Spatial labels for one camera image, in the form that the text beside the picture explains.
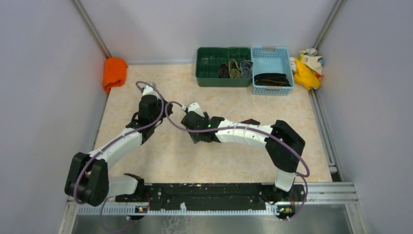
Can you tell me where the dark brown rolled tie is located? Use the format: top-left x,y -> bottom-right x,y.
218,63 -> 229,78

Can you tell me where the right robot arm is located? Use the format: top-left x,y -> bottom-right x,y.
181,111 -> 305,201

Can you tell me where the green compartment organizer tray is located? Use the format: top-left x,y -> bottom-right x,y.
195,47 -> 252,87

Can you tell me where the yellow crumpled cloth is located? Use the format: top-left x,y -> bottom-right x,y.
294,58 -> 321,91

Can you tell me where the white patterned crumpled cloth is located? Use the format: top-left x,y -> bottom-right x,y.
289,48 -> 324,75

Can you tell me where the red navy striped tie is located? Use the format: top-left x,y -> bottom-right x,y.
240,119 -> 261,125

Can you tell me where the light blue plastic basket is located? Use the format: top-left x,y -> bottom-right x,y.
250,46 -> 295,96

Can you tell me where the black tie in basket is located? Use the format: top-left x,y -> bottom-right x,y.
254,73 -> 291,87

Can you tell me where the grey rolled tie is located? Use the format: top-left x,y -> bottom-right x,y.
240,60 -> 253,79

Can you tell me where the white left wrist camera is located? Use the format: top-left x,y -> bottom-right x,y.
142,83 -> 160,99

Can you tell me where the orange folded cloth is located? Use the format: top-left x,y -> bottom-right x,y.
102,58 -> 128,94

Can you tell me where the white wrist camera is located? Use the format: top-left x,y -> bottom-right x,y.
185,102 -> 205,117
142,83 -> 160,99

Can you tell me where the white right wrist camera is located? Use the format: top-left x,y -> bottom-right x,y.
185,102 -> 205,117

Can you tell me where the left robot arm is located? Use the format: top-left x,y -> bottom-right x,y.
64,95 -> 172,207

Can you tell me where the white slotted cable duct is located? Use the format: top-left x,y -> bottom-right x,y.
77,205 -> 280,216

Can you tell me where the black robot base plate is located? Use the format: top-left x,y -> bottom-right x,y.
115,183 -> 305,211

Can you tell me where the olive rolled tie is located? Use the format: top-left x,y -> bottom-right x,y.
228,59 -> 242,78

